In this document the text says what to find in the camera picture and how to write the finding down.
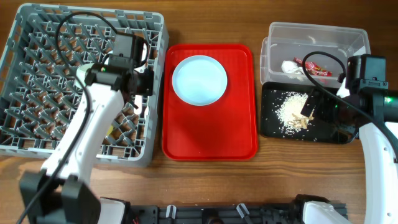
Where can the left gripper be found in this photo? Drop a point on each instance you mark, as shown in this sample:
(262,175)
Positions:
(148,88)

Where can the pink plastic fork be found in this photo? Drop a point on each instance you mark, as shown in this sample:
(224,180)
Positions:
(138,104)

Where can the white napkin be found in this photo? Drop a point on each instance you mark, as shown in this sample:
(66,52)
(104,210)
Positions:
(291,67)

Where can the green saucer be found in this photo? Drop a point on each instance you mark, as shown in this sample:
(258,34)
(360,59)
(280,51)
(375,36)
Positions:
(81,71)

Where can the rice and food scraps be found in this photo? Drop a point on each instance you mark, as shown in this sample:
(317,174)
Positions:
(289,113)

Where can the grey dishwasher rack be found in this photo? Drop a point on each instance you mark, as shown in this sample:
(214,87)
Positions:
(38,96)

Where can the black waste tray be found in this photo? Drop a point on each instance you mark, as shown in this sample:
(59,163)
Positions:
(269,124)

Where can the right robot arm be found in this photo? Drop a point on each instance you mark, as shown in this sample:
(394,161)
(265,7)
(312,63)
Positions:
(373,111)

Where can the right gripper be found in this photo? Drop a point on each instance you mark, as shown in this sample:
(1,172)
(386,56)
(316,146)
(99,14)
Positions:
(325,99)

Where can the red snack wrapper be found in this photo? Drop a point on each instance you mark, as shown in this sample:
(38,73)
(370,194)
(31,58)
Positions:
(311,68)

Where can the yellow cup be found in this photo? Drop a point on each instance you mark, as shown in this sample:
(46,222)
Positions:
(110,130)

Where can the clear plastic bin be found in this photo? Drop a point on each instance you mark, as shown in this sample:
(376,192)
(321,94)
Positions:
(287,41)

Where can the light blue plate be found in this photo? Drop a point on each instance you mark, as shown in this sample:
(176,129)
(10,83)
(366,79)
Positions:
(199,80)

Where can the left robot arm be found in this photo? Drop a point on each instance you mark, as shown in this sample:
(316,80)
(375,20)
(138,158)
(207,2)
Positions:
(60,192)

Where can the red serving tray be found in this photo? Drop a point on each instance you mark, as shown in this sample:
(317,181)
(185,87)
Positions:
(225,130)

